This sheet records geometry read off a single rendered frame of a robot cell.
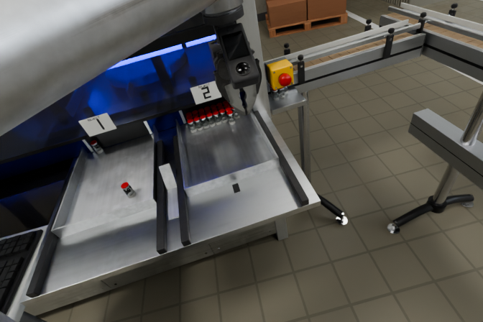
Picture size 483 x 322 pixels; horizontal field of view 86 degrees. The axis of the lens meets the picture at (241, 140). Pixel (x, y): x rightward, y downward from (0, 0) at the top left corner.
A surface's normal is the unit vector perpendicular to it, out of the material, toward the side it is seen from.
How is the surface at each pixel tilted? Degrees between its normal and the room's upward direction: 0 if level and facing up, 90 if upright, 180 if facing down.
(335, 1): 90
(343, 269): 0
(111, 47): 117
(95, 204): 0
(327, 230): 0
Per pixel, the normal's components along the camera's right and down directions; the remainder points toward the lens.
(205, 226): -0.18, -0.74
